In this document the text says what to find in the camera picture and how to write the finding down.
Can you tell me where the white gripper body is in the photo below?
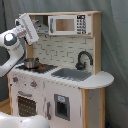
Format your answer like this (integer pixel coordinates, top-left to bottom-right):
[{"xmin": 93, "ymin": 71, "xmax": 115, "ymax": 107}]
[{"xmin": 15, "ymin": 13, "xmax": 39, "ymax": 45}]

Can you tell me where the white toy microwave door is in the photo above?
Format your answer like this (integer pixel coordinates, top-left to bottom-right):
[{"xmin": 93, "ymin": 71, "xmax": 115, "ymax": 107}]
[{"xmin": 48, "ymin": 14, "xmax": 92, "ymax": 35}]

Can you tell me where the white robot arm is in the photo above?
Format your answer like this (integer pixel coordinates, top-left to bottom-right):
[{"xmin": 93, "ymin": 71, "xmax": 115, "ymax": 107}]
[{"xmin": 0, "ymin": 13, "xmax": 50, "ymax": 128}]

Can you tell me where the wooden toy kitchen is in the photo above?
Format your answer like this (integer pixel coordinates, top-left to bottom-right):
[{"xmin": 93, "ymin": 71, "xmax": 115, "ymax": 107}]
[{"xmin": 8, "ymin": 11, "xmax": 114, "ymax": 128}]

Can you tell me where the grey range hood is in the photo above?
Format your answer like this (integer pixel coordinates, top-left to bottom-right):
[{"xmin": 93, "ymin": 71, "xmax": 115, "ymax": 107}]
[{"xmin": 33, "ymin": 15, "xmax": 53, "ymax": 34}]

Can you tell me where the silver toy pot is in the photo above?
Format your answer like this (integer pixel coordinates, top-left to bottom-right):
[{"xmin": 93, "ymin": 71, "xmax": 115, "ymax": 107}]
[{"xmin": 24, "ymin": 58, "xmax": 39, "ymax": 69}]

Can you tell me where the black toy stovetop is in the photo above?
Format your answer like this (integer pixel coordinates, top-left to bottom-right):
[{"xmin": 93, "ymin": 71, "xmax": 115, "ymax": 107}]
[{"xmin": 18, "ymin": 64, "xmax": 55, "ymax": 73}]

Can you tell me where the left red stove knob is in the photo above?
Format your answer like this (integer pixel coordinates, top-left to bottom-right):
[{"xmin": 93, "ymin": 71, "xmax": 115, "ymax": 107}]
[{"xmin": 12, "ymin": 77, "xmax": 18, "ymax": 83}]

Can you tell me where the red stove knob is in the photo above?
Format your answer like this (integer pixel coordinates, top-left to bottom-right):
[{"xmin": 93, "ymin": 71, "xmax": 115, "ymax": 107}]
[
  {"xmin": 12, "ymin": 77, "xmax": 18, "ymax": 83},
  {"xmin": 30, "ymin": 81, "xmax": 37, "ymax": 88}
]

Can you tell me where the right red stove knob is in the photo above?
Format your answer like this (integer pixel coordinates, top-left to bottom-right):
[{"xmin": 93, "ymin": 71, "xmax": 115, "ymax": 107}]
[{"xmin": 30, "ymin": 81, "xmax": 37, "ymax": 88}]

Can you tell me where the black toy faucet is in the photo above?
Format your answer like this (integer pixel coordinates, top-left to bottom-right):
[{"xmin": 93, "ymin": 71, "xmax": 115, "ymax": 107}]
[{"xmin": 75, "ymin": 51, "xmax": 93, "ymax": 70}]

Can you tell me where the grey toy sink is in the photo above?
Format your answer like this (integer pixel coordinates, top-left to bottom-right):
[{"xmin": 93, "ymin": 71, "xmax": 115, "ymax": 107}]
[{"xmin": 52, "ymin": 68, "xmax": 92, "ymax": 81}]

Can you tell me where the white oven door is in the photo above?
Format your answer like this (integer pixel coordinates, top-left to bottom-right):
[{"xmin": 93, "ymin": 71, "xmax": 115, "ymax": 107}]
[{"xmin": 11, "ymin": 85, "xmax": 43, "ymax": 117}]

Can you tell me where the white cupboard door with dispenser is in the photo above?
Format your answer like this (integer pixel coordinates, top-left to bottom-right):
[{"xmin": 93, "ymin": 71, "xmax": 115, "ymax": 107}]
[{"xmin": 45, "ymin": 81, "xmax": 82, "ymax": 128}]

